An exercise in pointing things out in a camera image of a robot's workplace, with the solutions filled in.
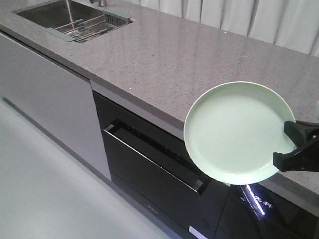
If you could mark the steel kitchen faucet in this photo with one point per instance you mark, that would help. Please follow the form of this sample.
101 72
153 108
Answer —
101 3

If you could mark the grey-green sink dish rack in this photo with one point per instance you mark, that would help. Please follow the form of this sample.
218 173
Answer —
82 30

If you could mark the light green round plate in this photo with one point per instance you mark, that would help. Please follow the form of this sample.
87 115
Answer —
232 131

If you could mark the black built-in oven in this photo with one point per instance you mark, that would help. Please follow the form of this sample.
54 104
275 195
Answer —
254 212

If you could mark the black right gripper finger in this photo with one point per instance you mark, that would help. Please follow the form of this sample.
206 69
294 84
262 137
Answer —
303 158
303 134

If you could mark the black built-in dishwasher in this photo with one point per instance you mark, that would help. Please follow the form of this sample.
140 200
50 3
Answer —
153 167

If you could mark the white pleated curtain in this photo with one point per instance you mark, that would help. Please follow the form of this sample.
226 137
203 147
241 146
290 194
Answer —
293 24

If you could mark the stainless steel sink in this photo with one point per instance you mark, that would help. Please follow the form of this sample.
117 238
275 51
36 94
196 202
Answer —
55 13

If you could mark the grey cabinet front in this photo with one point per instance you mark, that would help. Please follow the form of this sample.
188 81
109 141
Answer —
56 100

